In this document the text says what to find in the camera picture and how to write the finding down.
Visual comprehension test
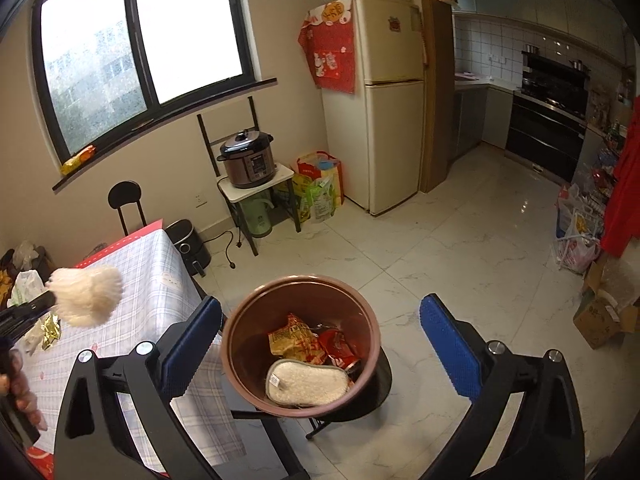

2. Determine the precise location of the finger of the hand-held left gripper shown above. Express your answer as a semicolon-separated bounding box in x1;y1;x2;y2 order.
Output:
0;310;53;348
0;291;57;328

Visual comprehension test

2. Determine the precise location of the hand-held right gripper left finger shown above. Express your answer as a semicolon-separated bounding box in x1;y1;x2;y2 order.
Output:
52;296;231;480

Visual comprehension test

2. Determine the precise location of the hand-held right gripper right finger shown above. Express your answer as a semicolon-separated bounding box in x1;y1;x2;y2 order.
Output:
419;294;586;480

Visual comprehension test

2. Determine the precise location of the brown round bin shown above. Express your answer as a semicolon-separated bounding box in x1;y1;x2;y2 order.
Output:
221;274;382;418

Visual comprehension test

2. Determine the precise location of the red foil packet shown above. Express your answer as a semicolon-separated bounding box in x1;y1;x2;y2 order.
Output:
317;329;363;368

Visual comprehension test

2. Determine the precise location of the person's left hand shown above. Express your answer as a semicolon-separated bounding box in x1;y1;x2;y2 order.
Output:
0;349;48;432

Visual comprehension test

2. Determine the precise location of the white plastic bag green print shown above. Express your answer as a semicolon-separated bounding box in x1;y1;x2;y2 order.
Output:
7;270;48;308

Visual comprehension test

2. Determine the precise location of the gold foil wrapper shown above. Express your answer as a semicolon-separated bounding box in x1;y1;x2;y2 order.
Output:
39;312;63;351

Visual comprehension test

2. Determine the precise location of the dark stool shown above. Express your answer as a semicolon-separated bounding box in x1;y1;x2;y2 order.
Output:
0;247;56;281

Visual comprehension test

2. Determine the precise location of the clear plastic bag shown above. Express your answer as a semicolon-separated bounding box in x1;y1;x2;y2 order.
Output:
12;241;41;271

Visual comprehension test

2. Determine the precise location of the black air fryer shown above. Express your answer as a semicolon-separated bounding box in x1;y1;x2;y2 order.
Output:
165;219;212;277

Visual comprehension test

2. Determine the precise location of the black round-back chair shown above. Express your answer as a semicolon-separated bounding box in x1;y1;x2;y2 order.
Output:
107;181;148;238

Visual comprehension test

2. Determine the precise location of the green thermos kettle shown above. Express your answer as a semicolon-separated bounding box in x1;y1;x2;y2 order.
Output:
241;196;276;238

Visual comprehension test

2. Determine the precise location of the brown cardboard box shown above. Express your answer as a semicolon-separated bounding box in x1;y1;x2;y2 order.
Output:
572;290;640;351

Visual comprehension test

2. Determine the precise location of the yellow snack packet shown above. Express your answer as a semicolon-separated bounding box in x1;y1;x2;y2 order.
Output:
60;145;97;176

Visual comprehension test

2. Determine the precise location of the white pink plastic bag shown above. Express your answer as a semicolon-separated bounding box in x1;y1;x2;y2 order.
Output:
552;185;603;276

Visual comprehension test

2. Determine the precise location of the open cardboard box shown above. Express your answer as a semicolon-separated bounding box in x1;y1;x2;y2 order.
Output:
582;255;640;308

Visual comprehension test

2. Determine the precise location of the green snack bag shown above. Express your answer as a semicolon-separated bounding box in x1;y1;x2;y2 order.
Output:
300;175;335;223

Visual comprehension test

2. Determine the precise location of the brown electric pressure cooker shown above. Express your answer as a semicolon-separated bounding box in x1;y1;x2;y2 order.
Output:
216;130;276;190

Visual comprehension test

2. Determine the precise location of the red yellow woven bag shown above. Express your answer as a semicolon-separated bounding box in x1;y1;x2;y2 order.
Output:
295;151;346;211

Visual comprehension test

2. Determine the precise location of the cream refrigerator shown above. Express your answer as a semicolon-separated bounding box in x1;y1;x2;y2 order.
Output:
320;0;428;217

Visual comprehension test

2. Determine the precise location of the red hanging garment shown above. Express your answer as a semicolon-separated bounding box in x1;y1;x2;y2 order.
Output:
600;110;640;256

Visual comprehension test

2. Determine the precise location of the grey kitchen base cabinet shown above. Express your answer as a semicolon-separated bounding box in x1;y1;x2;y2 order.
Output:
452;72;516;161

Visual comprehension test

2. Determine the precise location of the black integrated stove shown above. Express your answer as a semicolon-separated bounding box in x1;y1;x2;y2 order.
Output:
505;45;592;183

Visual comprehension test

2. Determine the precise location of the wooden partition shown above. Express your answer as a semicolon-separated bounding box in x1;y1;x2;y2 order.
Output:
415;0;458;193

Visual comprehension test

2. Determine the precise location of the shelf of packaged goods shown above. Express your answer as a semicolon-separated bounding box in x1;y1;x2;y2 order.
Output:
570;80;631;198

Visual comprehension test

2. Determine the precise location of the black framed window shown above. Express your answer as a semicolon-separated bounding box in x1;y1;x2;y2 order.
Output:
31;0;278;193

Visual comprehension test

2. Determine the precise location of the red printed cloth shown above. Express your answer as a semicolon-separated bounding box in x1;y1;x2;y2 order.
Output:
298;2;357;93

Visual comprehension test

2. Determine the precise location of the black power cable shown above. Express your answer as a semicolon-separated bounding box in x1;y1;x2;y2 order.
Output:
200;230;247;271

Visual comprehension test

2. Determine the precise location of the black frame side table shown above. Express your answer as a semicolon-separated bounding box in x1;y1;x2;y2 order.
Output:
196;95;303;257

